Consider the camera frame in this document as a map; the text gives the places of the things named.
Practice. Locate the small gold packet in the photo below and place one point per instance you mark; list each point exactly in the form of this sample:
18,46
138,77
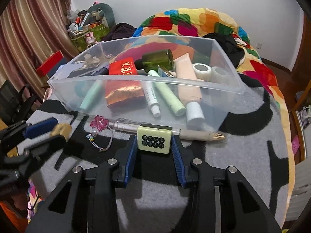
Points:
60,131

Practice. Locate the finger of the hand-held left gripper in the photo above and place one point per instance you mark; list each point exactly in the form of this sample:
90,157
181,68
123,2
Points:
40,127
48,145

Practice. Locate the colourful patchwork blanket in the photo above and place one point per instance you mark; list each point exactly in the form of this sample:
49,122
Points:
262,72

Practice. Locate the small white ointment tube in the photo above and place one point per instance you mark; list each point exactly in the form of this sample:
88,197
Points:
151,97

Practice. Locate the white cabinet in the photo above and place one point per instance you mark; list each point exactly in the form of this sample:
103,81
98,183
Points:
300,189

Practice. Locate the green patterned bag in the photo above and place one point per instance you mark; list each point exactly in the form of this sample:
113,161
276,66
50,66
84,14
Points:
79,41

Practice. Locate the pink clog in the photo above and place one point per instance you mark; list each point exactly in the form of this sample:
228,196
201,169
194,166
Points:
295,145

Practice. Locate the bunny figure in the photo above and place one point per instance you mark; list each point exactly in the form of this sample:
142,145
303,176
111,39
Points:
90,38

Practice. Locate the striped brown curtain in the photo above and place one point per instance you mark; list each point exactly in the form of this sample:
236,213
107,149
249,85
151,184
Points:
29,29

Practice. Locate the grey sneakers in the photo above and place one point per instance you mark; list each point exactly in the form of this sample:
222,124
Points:
305,115

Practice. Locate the clear plastic storage box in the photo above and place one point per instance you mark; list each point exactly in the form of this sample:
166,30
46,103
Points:
218,97

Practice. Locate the white item on clothes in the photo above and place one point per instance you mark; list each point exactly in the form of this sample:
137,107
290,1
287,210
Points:
241,42

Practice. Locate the grey black patterned blanket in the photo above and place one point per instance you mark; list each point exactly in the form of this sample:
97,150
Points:
243,150

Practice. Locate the green glass bottle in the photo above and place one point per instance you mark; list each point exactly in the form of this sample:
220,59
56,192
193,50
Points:
155,59

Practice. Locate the white bandage roll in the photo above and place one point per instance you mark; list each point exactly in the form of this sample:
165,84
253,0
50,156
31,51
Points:
218,74
201,71

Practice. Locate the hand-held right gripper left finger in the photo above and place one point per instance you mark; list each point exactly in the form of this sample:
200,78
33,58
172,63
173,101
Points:
130,160

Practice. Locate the teal tape roll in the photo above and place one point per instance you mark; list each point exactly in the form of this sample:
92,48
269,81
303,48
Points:
81,90

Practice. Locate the red box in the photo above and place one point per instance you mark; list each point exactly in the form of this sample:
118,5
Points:
49,63

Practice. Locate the light green tube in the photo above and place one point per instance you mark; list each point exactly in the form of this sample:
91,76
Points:
171,99

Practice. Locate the cream mahjong tile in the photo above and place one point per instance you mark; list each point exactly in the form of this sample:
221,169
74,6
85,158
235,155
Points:
154,139

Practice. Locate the mint green tube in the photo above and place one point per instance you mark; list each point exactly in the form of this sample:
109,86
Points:
91,95

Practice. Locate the dark purple cloth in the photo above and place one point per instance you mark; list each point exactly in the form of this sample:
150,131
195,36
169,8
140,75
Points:
120,31

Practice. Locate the black clothes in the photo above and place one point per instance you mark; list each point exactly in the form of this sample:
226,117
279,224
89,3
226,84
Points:
228,51

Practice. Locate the peach cream tube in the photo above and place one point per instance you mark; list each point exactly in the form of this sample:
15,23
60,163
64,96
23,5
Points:
188,92

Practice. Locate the silver pen with gold tip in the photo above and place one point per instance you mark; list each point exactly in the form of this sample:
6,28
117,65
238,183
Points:
194,134

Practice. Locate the red tea packet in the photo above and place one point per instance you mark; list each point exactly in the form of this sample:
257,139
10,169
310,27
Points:
124,92

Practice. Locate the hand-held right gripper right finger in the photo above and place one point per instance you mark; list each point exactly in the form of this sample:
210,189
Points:
178,160

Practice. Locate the grey neck pillow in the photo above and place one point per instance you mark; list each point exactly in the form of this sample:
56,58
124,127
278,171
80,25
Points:
107,11

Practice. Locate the white wall socket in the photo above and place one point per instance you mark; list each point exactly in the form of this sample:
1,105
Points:
259,46

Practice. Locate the pink glitter charm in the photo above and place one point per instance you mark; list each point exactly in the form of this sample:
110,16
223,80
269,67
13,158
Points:
99,122

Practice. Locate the black chair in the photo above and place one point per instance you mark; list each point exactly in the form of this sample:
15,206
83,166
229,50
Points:
12,102

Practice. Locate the dark blue box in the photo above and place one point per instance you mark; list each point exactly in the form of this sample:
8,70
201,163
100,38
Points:
57,69

